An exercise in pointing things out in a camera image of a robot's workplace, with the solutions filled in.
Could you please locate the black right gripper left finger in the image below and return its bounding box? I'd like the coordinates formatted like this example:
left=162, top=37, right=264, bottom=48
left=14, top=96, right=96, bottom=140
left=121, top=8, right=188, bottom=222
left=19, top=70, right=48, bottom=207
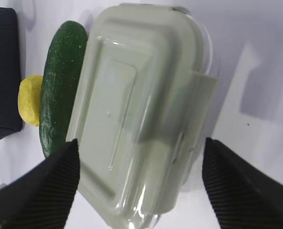
left=0, top=139, right=80, bottom=229

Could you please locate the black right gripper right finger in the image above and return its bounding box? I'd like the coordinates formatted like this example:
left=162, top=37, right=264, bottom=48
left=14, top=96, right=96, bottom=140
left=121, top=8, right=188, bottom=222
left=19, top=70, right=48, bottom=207
left=202, top=137, right=283, bottom=229

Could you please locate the navy blue lunch bag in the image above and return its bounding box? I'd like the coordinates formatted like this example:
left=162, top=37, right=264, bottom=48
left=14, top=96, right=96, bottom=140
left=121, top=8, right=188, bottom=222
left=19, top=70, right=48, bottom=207
left=0, top=7, right=22, bottom=140

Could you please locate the yellow lemon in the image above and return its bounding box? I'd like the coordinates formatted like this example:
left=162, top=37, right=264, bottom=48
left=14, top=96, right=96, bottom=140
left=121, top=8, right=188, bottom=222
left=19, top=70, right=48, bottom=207
left=18, top=75, right=43, bottom=126

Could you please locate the green lid glass food container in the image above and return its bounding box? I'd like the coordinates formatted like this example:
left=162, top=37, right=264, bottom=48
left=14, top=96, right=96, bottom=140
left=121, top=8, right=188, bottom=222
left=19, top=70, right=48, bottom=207
left=66, top=3, right=218, bottom=229

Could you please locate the dark green cucumber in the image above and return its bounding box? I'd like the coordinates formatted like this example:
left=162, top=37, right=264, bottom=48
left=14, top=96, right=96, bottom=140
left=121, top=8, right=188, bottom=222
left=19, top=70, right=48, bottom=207
left=39, top=21, right=88, bottom=157

